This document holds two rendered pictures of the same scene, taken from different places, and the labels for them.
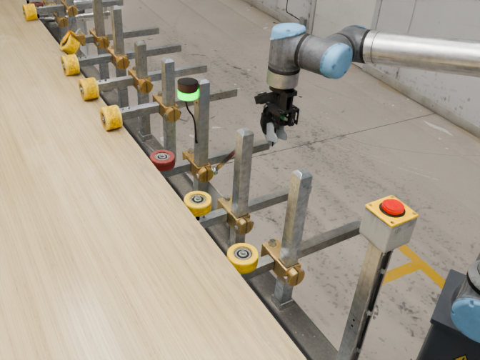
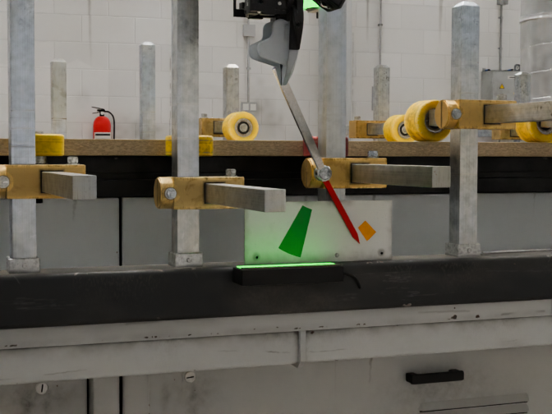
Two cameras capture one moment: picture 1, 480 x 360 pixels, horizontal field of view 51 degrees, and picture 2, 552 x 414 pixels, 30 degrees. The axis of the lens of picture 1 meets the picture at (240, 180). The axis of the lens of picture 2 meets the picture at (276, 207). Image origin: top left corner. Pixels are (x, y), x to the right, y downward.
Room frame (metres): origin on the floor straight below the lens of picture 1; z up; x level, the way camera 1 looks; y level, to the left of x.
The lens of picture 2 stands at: (1.65, -1.55, 0.88)
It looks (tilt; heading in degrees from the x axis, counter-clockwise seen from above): 3 degrees down; 103
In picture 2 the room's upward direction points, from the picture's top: straight up
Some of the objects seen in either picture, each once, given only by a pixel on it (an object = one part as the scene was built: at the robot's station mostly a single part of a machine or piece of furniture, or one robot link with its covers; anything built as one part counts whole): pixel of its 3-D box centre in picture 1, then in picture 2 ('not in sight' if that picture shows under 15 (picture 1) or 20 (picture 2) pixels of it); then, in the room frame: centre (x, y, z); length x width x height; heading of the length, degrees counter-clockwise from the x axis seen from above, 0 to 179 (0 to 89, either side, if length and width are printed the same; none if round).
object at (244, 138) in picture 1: (240, 201); (185, 147); (1.16, 0.00, 0.89); 0.03 x 0.03 x 0.48; 33
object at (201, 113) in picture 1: (201, 148); (332, 122); (1.37, 0.13, 0.93); 0.03 x 0.03 x 0.48; 33
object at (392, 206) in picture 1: (392, 208); not in sight; (0.73, -0.28, 1.22); 0.04 x 0.04 x 0.02
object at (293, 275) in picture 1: (282, 262); (37, 181); (0.97, -0.13, 0.84); 0.13 x 0.06 x 0.05; 33
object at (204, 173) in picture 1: (196, 166); (342, 172); (1.38, 0.15, 0.85); 0.13 x 0.06 x 0.05; 33
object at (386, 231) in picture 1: (387, 225); not in sight; (0.73, -0.28, 1.18); 0.07 x 0.07 x 0.08; 33
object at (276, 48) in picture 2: (281, 134); (276, 52); (1.33, -0.11, 1.02); 0.06 x 0.03 x 0.09; 34
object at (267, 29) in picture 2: (272, 136); (268, 53); (1.31, -0.09, 1.02); 0.06 x 0.03 x 0.09; 34
